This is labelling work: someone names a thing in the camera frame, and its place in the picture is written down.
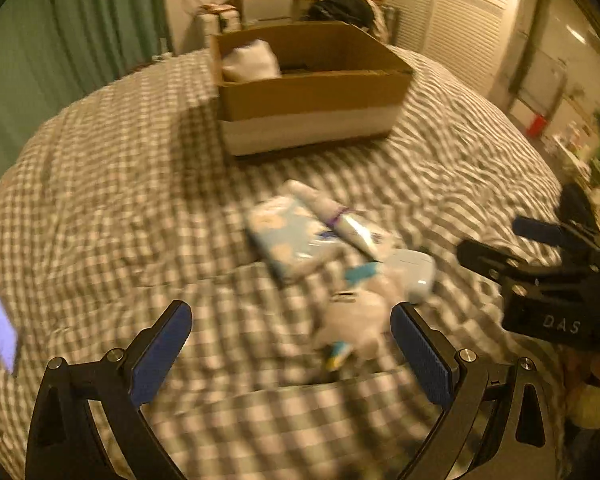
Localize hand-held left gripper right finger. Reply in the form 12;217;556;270
390;301;576;480

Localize white louvered closet doors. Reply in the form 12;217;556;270
387;0;526;97

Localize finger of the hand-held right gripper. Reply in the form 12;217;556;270
512;215;600;257
456;239;563;298

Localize white plastic bag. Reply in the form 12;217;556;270
222;39;283;83

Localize brown cardboard box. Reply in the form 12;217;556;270
209;21;415;157

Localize white tube with purple band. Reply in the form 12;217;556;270
285;179;397;257

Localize green curtain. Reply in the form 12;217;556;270
0;0;173;192

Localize grey checked blanket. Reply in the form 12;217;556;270
0;46;583;480

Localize blue patterned tissue pack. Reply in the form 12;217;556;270
244;195;352;287

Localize black bag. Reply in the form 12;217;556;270
304;0;382;37

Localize white cabinet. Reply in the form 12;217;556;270
237;0;297;28

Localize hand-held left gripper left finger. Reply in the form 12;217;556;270
25;300;194;480

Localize white plush toy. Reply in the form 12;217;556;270
314;264;398;372

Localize light blue case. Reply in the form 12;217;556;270
380;248;437;305

